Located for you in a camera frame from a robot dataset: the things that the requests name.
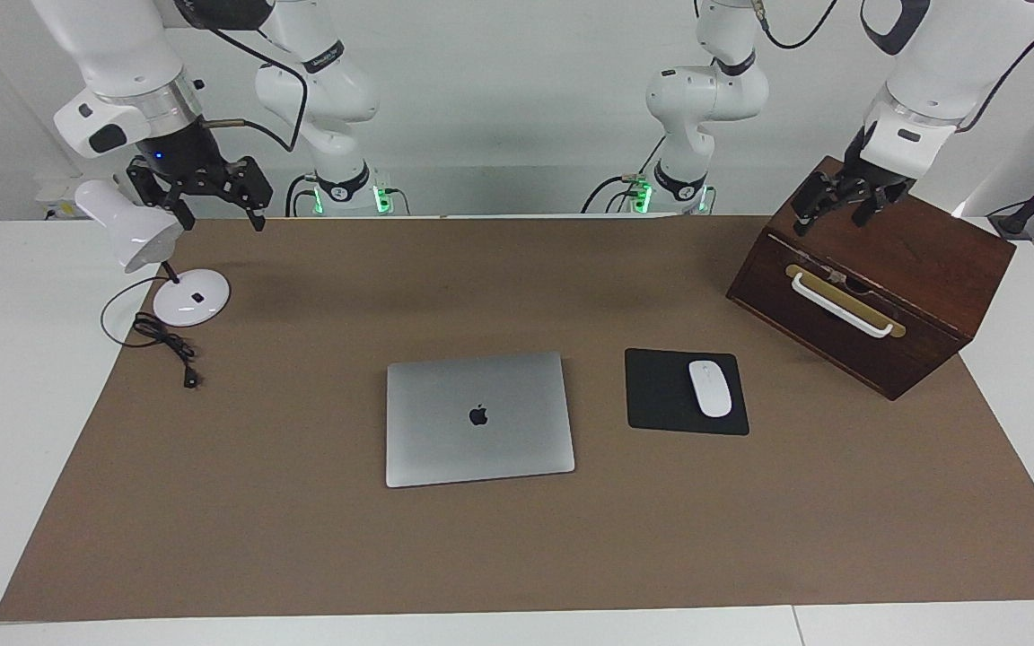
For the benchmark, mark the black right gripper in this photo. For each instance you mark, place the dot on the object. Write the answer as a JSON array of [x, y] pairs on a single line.
[[178, 157]]

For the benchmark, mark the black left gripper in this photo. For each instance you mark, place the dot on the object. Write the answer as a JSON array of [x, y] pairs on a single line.
[[867, 184]]

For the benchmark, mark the grey laptop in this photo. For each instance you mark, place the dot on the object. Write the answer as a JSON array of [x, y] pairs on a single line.
[[445, 431]]

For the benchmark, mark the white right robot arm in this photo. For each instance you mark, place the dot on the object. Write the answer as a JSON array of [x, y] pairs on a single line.
[[104, 45]]

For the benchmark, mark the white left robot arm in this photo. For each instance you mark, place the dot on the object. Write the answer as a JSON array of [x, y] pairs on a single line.
[[705, 99]]

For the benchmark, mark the white desk lamp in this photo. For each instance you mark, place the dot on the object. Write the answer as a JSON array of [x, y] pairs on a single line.
[[189, 301]]

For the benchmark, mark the dark wooden box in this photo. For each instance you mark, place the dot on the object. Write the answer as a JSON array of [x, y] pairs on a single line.
[[948, 260]]

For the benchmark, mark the white computer mouse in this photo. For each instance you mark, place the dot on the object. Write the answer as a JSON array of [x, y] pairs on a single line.
[[710, 388]]

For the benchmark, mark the black mouse pad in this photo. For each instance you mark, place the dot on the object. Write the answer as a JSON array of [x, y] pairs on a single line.
[[656, 395]]

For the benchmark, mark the brown table mat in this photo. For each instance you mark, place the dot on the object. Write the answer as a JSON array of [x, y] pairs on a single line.
[[302, 538]]

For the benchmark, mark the white wall power socket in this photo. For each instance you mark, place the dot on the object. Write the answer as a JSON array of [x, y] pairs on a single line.
[[55, 202]]

